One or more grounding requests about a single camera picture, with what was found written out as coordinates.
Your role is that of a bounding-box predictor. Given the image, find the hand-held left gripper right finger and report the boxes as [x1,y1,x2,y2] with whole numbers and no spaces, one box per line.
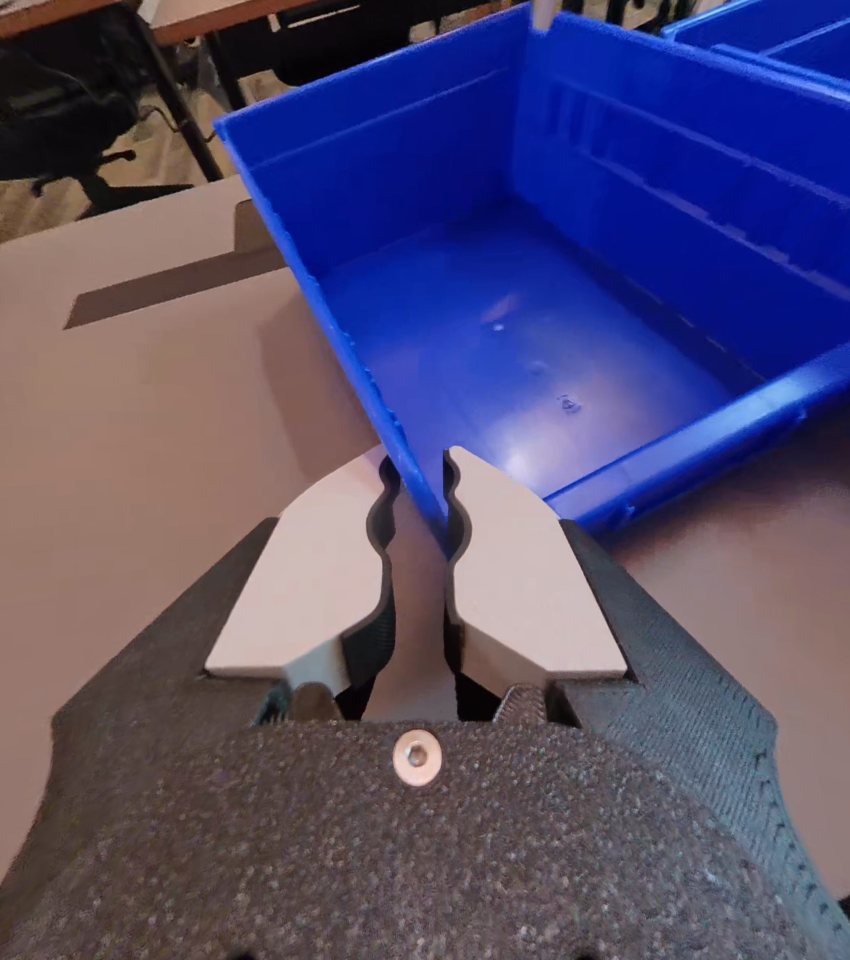
[442,446,630,699]

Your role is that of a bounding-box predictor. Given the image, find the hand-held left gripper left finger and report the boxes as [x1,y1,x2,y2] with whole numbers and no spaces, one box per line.
[205,444,402,720]

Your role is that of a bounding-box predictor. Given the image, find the blue plastic bin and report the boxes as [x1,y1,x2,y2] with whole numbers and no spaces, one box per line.
[215,0,850,545]

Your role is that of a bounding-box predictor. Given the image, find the black office chair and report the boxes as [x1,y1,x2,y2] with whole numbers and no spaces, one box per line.
[0,45,142,220]

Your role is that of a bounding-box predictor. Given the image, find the stack of blue bins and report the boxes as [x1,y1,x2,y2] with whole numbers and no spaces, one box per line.
[661,0,850,114]

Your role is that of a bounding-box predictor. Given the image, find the wooden desk with black legs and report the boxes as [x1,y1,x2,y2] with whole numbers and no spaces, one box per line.
[0,0,225,183]

